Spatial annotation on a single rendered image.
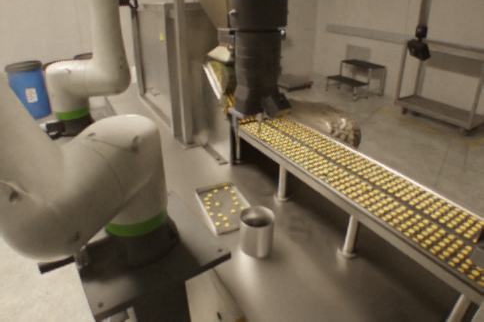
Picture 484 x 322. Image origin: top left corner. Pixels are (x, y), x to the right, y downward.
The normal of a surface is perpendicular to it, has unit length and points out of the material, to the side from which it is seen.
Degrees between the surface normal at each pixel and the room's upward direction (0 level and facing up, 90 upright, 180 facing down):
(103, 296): 0
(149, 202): 90
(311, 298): 0
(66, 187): 45
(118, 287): 0
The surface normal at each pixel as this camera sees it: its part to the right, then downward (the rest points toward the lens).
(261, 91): 0.59, 0.29
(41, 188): 0.53, -0.37
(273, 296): 0.00, -0.91
